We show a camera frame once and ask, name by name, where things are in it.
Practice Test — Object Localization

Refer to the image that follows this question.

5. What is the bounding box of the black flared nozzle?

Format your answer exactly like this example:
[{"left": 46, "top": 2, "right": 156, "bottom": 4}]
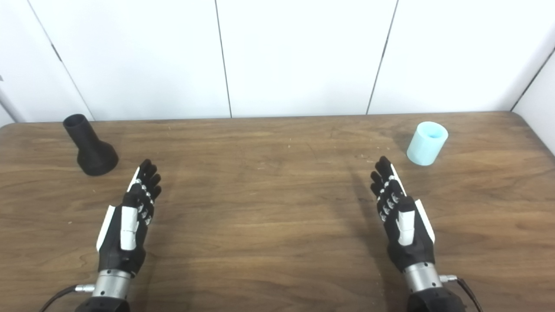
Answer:
[{"left": 63, "top": 114, "right": 119, "bottom": 176}]

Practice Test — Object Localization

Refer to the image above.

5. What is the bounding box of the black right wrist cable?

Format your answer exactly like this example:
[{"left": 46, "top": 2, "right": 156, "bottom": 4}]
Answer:
[{"left": 439, "top": 275, "right": 484, "bottom": 312}]

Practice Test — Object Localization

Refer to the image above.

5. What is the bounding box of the light-blue hose piece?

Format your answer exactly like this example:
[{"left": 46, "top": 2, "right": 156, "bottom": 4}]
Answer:
[{"left": 406, "top": 121, "right": 449, "bottom": 166}]

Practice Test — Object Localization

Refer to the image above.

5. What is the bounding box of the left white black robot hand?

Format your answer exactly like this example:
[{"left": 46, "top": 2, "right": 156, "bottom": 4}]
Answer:
[{"left": 96, "top": 159, "right": 162, "bottom": 278}]

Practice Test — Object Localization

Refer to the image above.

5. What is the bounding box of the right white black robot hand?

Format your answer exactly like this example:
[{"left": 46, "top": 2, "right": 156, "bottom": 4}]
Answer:
[{"left": 370, "top": 156, "right": 436, "bottom": 273}]

